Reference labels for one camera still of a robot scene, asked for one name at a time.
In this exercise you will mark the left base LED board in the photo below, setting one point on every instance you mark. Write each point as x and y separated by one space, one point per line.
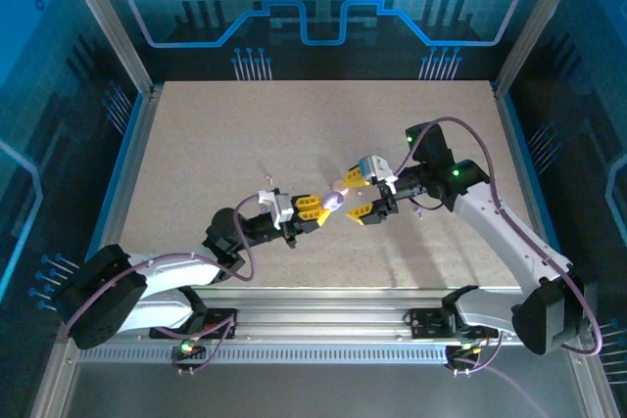
186 348

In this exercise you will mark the right base LED board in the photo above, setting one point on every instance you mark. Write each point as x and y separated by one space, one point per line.
465 350

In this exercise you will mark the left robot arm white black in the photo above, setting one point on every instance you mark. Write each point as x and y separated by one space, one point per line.
186 275

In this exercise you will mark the aluminium left frame post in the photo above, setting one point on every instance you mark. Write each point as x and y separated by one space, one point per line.
109 21

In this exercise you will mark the purple earbud charging case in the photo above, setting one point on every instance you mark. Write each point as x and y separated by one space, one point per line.
333 201

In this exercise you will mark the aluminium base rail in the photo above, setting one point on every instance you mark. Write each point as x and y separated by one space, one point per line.
318 315

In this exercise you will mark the aluminium right side rail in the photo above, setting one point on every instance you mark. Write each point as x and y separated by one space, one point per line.
515 144

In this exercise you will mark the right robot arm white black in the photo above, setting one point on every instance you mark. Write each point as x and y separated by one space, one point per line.
504 237

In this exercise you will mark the aluminium left side rail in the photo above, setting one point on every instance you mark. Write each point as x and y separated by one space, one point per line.
131 168

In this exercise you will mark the aluminium frame post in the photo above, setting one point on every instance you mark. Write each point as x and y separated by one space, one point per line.
109 21
535 21

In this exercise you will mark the grey metal bottom plate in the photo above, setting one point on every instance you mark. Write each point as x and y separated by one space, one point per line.
318 393

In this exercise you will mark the base led board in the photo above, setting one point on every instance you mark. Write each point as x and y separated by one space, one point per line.
186 348
465 350

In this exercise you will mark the aluminium right frame post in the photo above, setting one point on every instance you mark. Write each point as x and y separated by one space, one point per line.
535 21

